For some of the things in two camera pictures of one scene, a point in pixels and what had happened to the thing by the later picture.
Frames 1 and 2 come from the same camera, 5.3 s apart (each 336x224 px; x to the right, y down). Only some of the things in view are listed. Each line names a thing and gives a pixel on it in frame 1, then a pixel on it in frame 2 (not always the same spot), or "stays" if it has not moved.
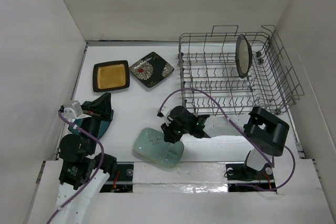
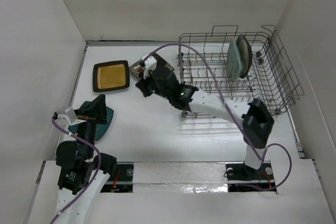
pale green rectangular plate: (150, 144) → (234, 61)
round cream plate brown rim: (243, 56) stays
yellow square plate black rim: (111, 75) stays
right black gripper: (169, 136) → (143, 83)
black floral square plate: (151, 69) stays
